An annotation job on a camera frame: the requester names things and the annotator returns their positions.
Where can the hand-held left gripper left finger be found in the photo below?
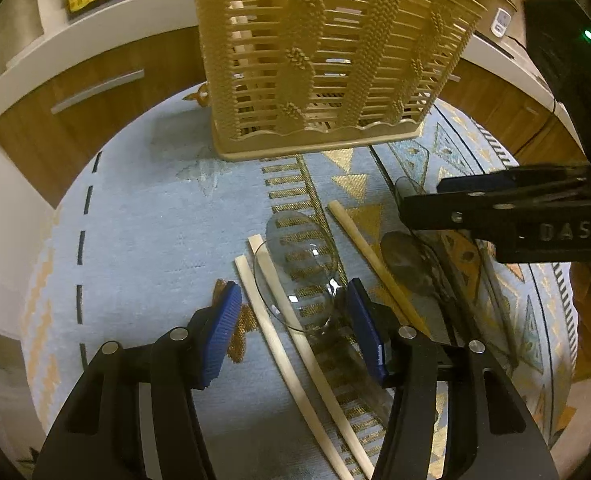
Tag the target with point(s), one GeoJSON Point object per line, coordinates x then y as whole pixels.
{"type": "Point", "coordinates": [223, 330]}

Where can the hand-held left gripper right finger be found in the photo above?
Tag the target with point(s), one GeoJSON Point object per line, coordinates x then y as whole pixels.
{"type": "Point", "coordinates": [365, 330]}

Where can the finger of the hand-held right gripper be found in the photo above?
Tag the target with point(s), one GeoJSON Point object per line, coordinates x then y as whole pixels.
{"type": "Point", "coordinates": [515, 179]}
{"type": "Point", "coordinates": [445, 212]}

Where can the metal spoon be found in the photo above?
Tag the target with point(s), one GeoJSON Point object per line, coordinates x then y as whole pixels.
{"type": "Point", "coordinates": [503, 320]}
{"type": "Point", "coordinates": [405, 265]}

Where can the tan wooden chopstick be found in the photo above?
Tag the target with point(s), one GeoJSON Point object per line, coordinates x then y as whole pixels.
{"type": "Point", "coordinates": [370, 260]}

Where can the clear plastic spoon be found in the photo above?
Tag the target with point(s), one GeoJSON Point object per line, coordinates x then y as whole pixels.
{"type": "Point", "coordinates": [300, 270]}

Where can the beige slatted utensil basket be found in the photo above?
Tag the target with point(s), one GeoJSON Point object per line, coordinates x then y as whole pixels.
{"type": "Point", "coordinates": [300, 60]}

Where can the wooden base cabinet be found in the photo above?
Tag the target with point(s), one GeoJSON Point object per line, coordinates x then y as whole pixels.
{"type": "Point", "coordinates": [505, 105]}

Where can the white rice cooker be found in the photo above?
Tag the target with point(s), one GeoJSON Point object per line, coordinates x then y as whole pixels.
{"type": "Point", "coordinates": [500, 20]}

